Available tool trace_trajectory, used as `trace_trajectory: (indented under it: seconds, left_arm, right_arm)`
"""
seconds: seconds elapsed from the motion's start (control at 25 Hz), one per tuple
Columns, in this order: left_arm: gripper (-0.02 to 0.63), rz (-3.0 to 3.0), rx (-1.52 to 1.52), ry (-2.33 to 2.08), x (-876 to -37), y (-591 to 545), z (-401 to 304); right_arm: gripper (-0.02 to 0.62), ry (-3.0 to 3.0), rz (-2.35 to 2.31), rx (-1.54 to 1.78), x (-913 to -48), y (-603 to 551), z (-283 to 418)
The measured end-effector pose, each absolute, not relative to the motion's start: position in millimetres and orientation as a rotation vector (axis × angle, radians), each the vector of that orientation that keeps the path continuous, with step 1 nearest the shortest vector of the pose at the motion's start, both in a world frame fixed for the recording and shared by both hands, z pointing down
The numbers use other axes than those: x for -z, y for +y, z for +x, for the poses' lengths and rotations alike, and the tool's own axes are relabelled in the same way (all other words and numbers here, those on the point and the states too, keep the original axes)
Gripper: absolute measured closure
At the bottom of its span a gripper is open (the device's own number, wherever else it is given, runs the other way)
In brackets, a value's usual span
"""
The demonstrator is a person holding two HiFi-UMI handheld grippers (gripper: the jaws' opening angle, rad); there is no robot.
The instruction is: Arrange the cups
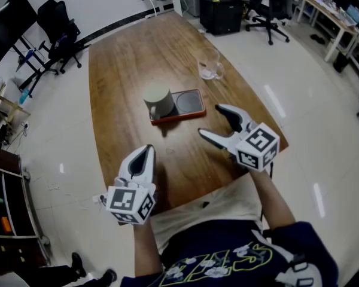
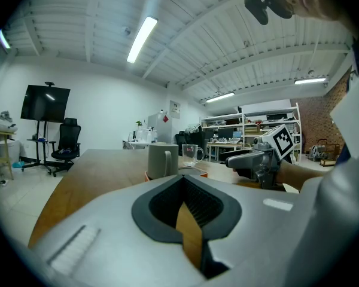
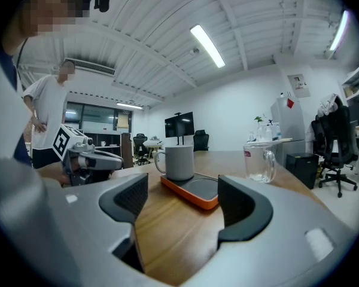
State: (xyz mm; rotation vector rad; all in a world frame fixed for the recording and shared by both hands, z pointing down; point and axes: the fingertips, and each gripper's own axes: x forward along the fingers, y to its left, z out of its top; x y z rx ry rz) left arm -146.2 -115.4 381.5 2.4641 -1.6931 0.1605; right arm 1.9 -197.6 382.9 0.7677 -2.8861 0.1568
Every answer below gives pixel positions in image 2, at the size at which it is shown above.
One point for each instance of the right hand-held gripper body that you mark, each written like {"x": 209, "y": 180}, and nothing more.
{"x": 279, "y": 142}

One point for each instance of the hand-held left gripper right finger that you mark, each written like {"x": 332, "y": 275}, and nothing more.
{"x": 272, "y": 235}

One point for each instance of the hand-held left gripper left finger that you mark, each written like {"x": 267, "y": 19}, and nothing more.
{"x": 113, "y": 238}

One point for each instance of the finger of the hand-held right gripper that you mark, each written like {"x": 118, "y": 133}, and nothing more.
{"x": 245, "y": 160}

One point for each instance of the clear glass mug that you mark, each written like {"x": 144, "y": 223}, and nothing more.
{"x": 191, "y": 154}

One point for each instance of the grey ceramic mug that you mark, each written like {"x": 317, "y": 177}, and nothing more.
{"x": 158, "y": 160}

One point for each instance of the person's right forearm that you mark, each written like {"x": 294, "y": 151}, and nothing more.
{"x": 299, "y": 173}

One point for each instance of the wooden workbench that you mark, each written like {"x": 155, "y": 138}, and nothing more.
{"x": 224, "y": 145}

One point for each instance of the white shelving rack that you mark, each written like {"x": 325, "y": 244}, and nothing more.
{"x": 296, "y": 121}

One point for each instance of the wooden cart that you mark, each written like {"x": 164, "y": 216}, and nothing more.
{"x": 323, "y": 152}

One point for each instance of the black office chair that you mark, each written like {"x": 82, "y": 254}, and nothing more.
{"x": 67, "y": 142}
{"x": 193, "y": 134}

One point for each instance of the long ceiling light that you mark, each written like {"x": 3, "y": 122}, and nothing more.
{"x": 309, "y": 81}
{"x": 142, "y": 39}
{"x": 220, "y": 97}
{"x": 3, "y": 39}

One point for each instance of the person's navy and white shirt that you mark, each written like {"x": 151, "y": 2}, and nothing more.
{"x": 356, "y": 115}

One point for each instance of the grey electrical panel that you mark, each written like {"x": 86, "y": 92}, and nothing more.
{"x": 175, "y": 109}

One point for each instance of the grey refrigerator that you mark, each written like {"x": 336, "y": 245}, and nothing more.
{"x": 160, "y": 127}

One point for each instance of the white desk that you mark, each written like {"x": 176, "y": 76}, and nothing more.
{"x": 137, "y": 143}

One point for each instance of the green potted plant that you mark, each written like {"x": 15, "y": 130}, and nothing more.
{"x": 139, "y": 125}

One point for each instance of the black television stand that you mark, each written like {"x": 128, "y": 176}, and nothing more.
{"x": 39, "y": 148}

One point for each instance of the white bin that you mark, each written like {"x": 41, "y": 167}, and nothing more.
{"x": 13, "y": 151}

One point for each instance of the wooden stool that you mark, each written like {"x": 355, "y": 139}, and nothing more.
{"x": 6, "y": 136}

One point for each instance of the black television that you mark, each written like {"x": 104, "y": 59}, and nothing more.
{"x": 45, "y": 103}

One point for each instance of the white cushion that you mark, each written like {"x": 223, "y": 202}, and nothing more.
{"x": 3, "y": 125}

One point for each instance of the smoke detector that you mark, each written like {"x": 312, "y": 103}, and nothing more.
{"x": 127, "y": 30}

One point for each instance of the black head-worn camera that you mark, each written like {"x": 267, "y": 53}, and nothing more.
{"x": 257, "y": 7}

